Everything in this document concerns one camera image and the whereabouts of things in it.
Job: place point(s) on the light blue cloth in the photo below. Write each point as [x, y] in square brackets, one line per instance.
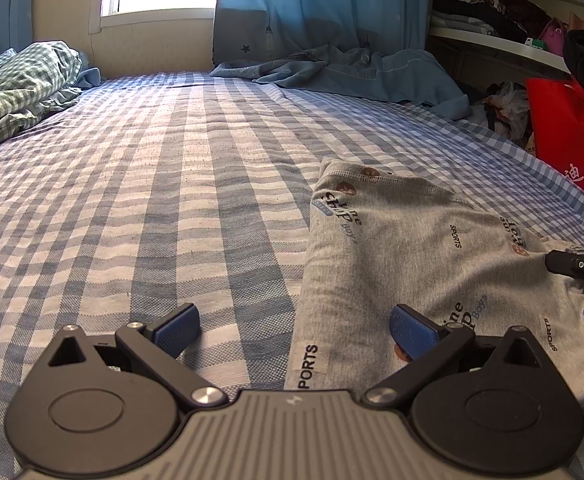
[89, 77]

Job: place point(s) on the crumpled plastic bags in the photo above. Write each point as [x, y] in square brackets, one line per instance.
[504, 107]

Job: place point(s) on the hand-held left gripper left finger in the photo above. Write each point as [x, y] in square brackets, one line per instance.
[174, 334]

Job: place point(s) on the grey printed pants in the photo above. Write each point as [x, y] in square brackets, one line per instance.
[422, 270]

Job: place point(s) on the blue crumpled cloth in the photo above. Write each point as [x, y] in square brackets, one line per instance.
[362, 77]

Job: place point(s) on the pink bag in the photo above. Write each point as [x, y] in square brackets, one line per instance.
[552, 37]

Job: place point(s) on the folded grey clothes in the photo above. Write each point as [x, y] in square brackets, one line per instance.
[459, 24]

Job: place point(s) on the red bag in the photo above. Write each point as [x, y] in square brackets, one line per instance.
[569, 135]

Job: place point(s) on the pile of dark clothes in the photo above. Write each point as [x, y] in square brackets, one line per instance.
[492, 5]

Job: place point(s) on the blue checkered bed sheet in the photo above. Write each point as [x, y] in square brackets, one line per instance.
[146, 200]

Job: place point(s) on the white shelf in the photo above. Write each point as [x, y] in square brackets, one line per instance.
[497, 42]

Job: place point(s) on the green checked quilt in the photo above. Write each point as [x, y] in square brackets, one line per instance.
[16, 90]

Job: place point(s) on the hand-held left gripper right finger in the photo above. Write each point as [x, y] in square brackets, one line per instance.
[412, 332]

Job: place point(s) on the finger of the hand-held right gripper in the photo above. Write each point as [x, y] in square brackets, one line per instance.
[572, 262]

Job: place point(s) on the blue star curtain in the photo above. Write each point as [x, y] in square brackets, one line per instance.
[317, 5]

